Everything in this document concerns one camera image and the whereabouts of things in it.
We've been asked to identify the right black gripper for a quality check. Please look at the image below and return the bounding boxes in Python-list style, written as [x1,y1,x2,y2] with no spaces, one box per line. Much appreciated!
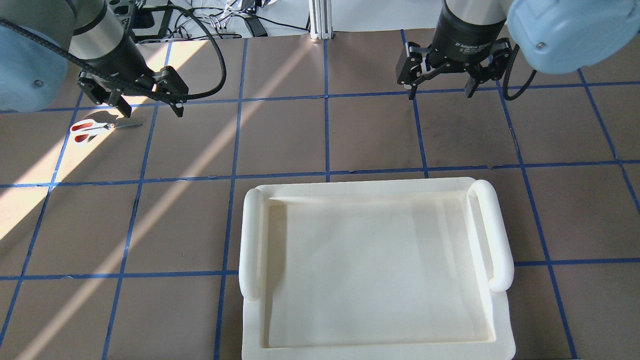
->
[396,7,514,101]

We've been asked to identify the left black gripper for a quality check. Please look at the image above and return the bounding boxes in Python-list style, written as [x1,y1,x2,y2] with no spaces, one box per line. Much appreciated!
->
[77,47,189,119]

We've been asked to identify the red white handled scissors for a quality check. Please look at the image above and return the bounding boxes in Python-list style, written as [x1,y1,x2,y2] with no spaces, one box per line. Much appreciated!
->
[70,118,142,144]

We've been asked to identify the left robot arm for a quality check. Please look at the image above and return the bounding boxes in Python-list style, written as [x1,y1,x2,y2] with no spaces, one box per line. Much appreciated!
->
[0,0,189,117]

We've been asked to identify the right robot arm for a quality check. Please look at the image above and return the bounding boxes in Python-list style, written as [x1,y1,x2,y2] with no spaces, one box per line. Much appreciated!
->
[395,0,640,101]

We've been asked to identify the cream plastic tray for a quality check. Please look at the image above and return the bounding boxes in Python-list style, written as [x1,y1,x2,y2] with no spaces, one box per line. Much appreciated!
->
[238,177,516,360]

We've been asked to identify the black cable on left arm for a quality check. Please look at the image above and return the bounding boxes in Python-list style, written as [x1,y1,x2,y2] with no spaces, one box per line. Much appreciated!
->
[0,4,228,103]

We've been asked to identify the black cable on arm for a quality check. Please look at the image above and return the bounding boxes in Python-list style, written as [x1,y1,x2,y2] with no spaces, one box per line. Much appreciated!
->
[502,44,538,102]
[0,4,228,103]

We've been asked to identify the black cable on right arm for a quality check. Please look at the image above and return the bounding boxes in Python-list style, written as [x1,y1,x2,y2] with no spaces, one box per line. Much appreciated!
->
[502,44,538,102]

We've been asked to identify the aluminium frame post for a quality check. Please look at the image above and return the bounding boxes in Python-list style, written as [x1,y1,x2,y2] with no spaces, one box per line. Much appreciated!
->
[308,0,334,41]

